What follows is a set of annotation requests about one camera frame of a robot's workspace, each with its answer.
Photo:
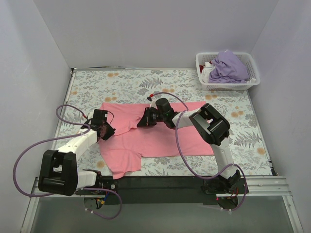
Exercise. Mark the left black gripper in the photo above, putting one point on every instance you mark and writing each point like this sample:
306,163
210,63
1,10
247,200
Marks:
107,131

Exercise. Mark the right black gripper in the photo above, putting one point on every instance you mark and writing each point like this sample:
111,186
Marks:
147,117

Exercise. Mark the pink t shirt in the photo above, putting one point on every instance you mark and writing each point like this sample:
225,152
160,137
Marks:
123,151

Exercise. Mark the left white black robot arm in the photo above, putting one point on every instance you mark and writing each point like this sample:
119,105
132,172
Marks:
59,172

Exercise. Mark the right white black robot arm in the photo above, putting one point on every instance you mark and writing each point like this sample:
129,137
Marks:
212,127

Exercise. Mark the floral table mat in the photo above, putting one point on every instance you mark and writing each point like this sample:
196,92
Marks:
88,89

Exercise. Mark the white garment in basket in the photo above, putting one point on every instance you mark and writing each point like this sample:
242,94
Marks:
208,67

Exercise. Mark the dark red garment in basket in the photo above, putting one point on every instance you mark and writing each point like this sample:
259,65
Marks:
201,68

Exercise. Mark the purple t shirt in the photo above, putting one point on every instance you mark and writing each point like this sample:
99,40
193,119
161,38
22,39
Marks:
228,69

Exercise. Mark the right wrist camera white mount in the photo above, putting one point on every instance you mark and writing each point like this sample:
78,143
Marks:
152,102

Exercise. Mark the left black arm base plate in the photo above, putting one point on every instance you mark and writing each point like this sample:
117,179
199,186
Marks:
105,184

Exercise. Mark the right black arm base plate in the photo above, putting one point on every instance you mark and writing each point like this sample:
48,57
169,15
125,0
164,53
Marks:
223,186

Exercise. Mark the aluminium frame rail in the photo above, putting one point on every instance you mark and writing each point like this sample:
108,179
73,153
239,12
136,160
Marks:
177,204

